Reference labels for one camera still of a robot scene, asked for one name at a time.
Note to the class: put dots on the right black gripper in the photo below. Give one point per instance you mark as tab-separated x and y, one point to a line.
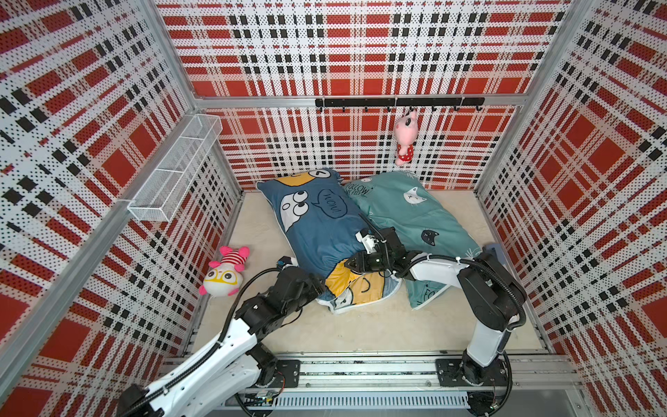
362	264

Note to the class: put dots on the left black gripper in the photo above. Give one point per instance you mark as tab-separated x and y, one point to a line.
313	288

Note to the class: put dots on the green cat pillowcase pillow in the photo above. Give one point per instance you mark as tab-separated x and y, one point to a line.
395	199

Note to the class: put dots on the blue cartoon pillowcase pillow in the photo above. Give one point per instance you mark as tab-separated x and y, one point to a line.
320	222

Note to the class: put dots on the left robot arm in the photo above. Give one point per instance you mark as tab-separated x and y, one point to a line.
233	360

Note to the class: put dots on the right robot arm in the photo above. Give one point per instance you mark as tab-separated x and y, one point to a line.
493	294

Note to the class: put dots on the white plush doll yellow glasses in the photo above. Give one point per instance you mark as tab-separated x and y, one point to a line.
224	277

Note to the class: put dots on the small grey blue device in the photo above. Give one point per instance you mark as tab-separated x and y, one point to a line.
494	249

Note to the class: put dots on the pink hanging plush toy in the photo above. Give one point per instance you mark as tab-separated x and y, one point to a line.
406	131

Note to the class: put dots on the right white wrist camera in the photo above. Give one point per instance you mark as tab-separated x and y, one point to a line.
369	241

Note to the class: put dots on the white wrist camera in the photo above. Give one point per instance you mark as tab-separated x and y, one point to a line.
369	241
284	262

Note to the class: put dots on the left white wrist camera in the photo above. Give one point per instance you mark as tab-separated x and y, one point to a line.
284	262

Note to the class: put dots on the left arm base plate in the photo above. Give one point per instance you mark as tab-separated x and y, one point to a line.
282	373

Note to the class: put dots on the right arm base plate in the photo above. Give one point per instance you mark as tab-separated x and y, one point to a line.
453	371

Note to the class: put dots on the white wire mesh basket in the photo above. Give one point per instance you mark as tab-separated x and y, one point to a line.
187	147

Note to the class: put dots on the black hook rail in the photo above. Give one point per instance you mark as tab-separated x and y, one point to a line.
393	102

